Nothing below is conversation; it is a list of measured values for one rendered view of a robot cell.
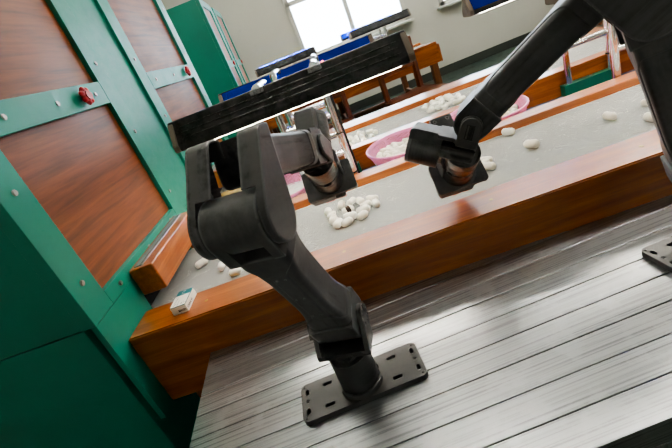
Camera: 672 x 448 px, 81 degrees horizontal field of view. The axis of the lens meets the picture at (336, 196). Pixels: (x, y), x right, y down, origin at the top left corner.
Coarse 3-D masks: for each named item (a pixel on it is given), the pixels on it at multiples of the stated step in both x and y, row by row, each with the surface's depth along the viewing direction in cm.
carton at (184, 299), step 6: (192, 288) 86; (180, 294) 86; (186, 294) 85; (192, 294) 86; (174, 300) 84; (180, 300) 83; (186, 300) 82; (192, 300) 85; (174, 306) 82; (180, 306) 81; (186, 306) 82; (174, 312) 82; (180, 312) 82
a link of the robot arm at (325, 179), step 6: (312, 168) 67; (318, 168) 67; (324, 168) 67; (330, 168) 67; (336, 168) 71; (306, 174) 68; (312, 174) 67; (318, 174) 67; (324, 174) 67; (330, 174) 69; (336, 174) 72; (312, 180) 70; (318, 180) 69; (324, 180) 69; (330, 180) 71
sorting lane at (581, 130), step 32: (608, 96) 109; (640, 96) 102; (544, 128) 106; (576, 128) 99; (608, 128) 93; (640, 128) 87; (512, 160) 96; (544, 160) 90; (352, 192) 114; (384, 192) 106; (416, 192) 99; (320, 224) 103; (352, 224) 96; (384, 224) 90; (192, 256) 115
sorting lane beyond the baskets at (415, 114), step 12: (576, 48) 167; (588, 48) 161; (600, 48) 154; (576, 60) 152; (420, 108) 172; (384, 120) 176; (396, 120) 168; (408, 120) 162; (384, 132) 158; (336, 144) 169
